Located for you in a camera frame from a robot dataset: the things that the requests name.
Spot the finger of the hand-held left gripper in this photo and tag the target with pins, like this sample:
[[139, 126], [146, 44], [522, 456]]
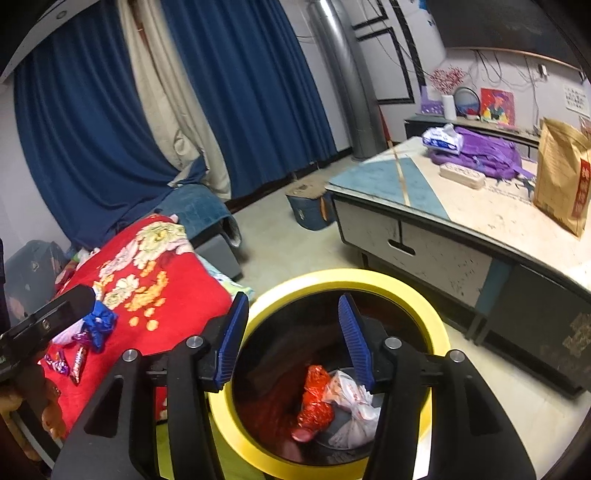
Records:
[[74, 309]]

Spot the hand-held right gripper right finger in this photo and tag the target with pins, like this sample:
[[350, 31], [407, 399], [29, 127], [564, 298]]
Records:
[[355, 344]]

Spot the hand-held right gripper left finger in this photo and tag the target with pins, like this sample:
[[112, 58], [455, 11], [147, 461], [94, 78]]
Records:
[[228, 344]]

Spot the blue crinkled wrapper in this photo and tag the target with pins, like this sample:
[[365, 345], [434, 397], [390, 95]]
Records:
[[99, 325]]

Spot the yellow round bin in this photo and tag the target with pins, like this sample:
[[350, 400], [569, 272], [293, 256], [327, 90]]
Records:
[[323, 278]]

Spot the person's left hand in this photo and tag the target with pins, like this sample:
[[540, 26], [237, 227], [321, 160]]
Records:
[[53, 415]]

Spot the pink white wrapper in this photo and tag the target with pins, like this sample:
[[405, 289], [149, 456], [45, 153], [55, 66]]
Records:
[[69, 334]]

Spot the red purple candy bar wrapper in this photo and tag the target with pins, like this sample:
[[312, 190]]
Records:
[[78, 363]]

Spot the grey bag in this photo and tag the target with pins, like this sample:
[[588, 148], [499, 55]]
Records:
[[32, 272]]

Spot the light patterned sheet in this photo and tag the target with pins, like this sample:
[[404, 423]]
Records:
[[228, 282]]

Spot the white plastic bag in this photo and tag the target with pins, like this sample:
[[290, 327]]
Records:
[[351, 408]]

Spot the red crinkled wrapper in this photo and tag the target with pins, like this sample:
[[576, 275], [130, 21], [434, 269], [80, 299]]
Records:
[[314, 401]]

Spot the red floral blanket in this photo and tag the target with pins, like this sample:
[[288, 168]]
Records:
[[152, 286]]

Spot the green cloth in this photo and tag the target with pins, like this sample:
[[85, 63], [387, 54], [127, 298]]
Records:
[[162, 454]]

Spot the blue towel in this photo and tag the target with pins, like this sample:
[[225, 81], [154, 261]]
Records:
[[198, 207]]

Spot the blue storage box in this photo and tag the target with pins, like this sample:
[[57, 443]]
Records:
[[307, 212]]

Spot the low table with drawers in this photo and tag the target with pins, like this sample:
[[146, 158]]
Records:
[[461, 230]]

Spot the cardboard piece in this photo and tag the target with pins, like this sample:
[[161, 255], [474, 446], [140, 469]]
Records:
[[307, 189]]

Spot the blue curtain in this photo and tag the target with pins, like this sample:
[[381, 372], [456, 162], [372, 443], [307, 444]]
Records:
[[83, 138], [254, 83]]

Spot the beige power strip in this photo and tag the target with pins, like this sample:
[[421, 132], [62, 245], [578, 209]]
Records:
[[461, 175]]

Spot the white blue tissue pack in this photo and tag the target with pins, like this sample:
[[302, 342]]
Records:
[[443, 138]]

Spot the purple backpack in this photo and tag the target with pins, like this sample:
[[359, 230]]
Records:
[[485, 152]]

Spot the beige curtain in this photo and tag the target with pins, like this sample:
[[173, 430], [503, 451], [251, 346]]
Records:
[[161, 83]]

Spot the purple box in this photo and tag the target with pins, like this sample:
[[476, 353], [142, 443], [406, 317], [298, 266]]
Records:
[[431, 104]]

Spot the white vase with pink flowers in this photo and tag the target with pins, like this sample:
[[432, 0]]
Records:
[[448, 108]]

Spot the brown paper bag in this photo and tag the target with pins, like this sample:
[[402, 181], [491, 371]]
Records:
[[563, 175]]

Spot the colourful painting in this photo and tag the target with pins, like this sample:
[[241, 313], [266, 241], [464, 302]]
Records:
[[497, 106]]

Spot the white curved panel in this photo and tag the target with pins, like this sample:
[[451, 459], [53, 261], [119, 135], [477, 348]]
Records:
[[41, 27]]

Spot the black television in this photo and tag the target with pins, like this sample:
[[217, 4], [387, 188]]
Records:
[[503, 23]]

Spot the silver duct pipe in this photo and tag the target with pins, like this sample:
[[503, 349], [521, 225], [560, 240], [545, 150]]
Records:
[[341, 78]]

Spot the white wall calendar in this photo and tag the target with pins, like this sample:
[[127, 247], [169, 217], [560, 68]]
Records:
[[576, 98]]

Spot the white wall socket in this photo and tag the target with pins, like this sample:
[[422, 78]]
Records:
[[544, 70]]

